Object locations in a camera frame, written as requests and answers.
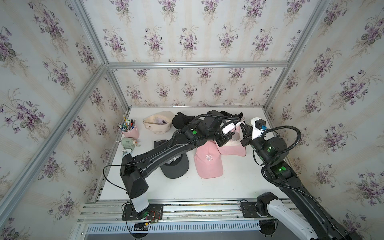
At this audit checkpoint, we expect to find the black cap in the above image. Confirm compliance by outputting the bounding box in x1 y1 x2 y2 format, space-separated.
220 111 244 124
172 112 195 130

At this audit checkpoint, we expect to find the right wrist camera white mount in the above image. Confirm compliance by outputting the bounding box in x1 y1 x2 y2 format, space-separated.
251 117 267 140

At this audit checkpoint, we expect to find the small blue white object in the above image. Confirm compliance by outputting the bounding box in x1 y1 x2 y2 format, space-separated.
122 149 133 158

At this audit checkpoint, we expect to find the pink cap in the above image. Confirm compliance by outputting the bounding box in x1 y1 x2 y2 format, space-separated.
216 126 247 157
194 141 224 179

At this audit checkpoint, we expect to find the black cap back middle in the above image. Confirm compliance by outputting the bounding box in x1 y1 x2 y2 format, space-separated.
172 112 195 130

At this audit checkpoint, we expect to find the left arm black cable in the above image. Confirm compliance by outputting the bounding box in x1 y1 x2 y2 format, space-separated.
102 113 233 193

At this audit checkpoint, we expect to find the pink pen cup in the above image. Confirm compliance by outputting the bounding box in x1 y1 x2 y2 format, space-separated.
118 117 140 140

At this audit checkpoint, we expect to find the black cap back right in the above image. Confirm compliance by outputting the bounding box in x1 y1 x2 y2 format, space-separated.
220 111 244 124

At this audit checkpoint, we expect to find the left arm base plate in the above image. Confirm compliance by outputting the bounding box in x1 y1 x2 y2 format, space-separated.
122 204 164 221

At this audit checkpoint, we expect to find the green tape dispenser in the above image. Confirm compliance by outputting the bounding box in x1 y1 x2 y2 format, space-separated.
120 137 140 150

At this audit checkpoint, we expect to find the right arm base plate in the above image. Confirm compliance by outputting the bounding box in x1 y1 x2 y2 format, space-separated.
239 200 275 219

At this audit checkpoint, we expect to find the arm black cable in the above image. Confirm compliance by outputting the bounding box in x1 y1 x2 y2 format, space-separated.
102 113 233 193
260 125 316 199

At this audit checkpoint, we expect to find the aluminium rail frame front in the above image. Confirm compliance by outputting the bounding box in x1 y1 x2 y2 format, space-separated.
70 199 302 240

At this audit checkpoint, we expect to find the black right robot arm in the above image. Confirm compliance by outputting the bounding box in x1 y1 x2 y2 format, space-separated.
240 123 361 240

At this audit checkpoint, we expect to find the dark grey baseball cap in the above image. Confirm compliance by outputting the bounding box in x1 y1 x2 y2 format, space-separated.
161 153 190 179

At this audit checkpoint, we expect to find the beige cap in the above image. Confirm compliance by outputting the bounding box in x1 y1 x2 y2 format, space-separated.
143 111 175 135

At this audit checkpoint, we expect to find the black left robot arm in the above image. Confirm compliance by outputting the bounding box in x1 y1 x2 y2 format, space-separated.
120 110 243 215

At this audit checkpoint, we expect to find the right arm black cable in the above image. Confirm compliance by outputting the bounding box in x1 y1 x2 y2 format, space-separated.
260 125 316 199

